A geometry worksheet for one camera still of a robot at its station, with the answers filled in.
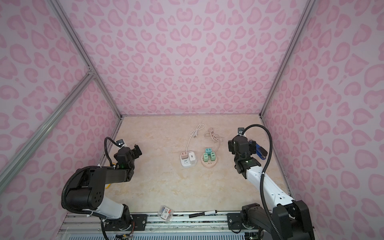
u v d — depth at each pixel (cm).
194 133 107
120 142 80
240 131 72
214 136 104
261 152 93
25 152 55
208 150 92
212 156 90
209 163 90
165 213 75
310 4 69
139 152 89
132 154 76
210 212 75
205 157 89
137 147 88
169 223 75
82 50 83
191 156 88
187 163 90
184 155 90
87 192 45
